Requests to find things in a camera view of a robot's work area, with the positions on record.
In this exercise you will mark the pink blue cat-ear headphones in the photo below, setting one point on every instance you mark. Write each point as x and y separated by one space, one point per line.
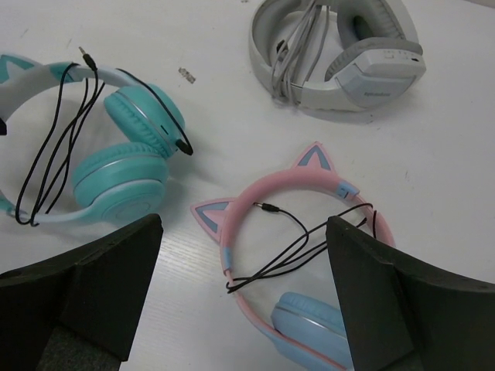
273 257

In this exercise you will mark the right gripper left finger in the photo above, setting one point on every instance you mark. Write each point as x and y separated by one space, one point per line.
80 310

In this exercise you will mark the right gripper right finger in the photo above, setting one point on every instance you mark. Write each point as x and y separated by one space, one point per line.
401 313

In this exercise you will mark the small brown debris piece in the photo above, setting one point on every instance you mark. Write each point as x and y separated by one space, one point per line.
187 75

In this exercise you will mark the grey white headphones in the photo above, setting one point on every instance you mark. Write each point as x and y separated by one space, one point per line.
381 57

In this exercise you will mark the teal cat-ear headphones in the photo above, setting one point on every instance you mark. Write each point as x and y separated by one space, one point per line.
119 184

